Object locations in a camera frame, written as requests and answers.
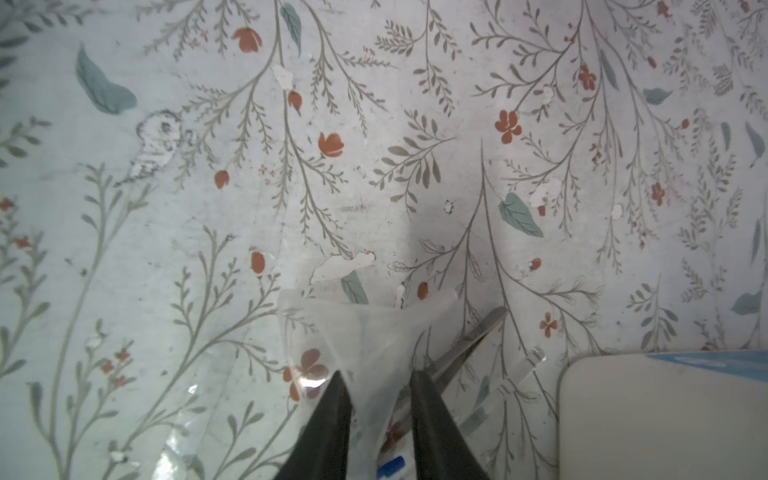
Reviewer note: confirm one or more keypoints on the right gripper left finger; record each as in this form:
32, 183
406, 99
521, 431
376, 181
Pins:
321, 450

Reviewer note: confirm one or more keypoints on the white plastic storage bin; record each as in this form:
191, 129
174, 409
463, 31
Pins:
664, 416

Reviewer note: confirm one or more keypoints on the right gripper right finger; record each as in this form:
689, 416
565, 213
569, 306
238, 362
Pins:
440, 450

